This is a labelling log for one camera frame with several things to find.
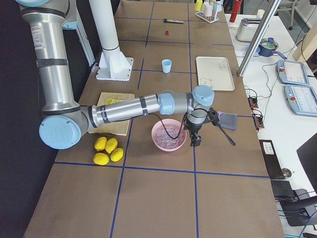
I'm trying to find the teach pendant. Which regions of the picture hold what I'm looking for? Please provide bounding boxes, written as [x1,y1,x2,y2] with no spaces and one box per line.
[284,84,317,117]
[276,59,310,86]

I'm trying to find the yellow cup on rack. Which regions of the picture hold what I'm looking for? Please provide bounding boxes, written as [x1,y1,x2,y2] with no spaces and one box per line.
[195,0,203,11]

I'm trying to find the lower teach pendant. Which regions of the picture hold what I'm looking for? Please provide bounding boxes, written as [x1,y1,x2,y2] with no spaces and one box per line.
[284,84,317,117]

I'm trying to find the aluminium frame post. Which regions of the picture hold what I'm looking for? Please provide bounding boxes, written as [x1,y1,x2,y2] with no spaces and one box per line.
[237,0,281,77]

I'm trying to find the yellow lemon far left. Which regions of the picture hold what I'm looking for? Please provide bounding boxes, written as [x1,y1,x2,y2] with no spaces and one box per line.
[94,137,107,152]

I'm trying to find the light blue cup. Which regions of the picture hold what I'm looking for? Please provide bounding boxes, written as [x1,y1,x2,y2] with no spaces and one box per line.
[161,59,172,73]

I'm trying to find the bamboo cutting board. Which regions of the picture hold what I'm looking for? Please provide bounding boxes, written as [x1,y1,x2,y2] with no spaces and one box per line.
[89,92,135,136]

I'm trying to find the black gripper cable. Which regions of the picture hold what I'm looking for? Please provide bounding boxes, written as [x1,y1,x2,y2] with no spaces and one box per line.
[148,113,236,147]

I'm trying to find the cream bear tray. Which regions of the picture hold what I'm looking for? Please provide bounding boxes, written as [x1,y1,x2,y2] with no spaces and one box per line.
[196,57,235,91]

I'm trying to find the yellow lemon near right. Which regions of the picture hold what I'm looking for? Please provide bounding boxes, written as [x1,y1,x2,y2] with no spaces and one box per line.
[110,148,124,162]

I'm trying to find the upper teach pendant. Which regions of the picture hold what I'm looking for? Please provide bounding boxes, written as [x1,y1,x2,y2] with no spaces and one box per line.
[276,59,310,86]

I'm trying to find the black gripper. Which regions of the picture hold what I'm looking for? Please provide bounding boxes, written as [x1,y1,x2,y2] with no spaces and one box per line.
[184,116,206,147]

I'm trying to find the blue pot with lid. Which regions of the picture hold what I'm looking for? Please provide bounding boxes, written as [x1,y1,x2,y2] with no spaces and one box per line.
[259,37,287,60]

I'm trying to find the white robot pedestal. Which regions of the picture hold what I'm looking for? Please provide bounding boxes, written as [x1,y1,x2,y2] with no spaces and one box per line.
[89,0,134,81]

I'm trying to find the steel muddler black tip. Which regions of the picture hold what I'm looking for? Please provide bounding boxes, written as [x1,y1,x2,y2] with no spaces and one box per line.
[163,18,184,24]

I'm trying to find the yellow lemon near left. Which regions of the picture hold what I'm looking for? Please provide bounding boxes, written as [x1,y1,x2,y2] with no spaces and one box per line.
[93,153,109,166]

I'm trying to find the grey folded cloth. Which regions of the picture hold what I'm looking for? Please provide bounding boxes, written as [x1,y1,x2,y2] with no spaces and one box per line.
[218,112,238,131]

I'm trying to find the pink cup on rack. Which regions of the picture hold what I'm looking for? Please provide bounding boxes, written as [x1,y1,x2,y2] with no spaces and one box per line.
[202,4,212,17]

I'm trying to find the red bottle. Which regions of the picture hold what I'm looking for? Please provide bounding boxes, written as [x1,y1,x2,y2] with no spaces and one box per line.
[229,0,242,23]

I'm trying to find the yellow lemon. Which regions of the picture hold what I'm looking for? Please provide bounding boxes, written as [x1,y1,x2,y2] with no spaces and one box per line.
[93,153,109,166]
[94,137,107,152]
[110,148,124,162]
[105,138,118,154]

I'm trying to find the white toaster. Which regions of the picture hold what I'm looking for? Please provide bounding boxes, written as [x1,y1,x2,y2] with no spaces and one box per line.
[236,18,261,42]

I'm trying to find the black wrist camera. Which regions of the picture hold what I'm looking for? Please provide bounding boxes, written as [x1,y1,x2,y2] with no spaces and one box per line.
[208,108,221,128]

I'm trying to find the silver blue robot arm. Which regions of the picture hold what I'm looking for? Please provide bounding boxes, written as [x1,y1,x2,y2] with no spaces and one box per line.
[19,0,218,149]

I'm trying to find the yellow lemon far right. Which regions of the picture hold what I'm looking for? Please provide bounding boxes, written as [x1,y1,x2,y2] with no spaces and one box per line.
[105,138,118,154]

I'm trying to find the lemon slices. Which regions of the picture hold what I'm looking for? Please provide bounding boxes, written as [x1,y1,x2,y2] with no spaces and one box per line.
[105,98,123,105]

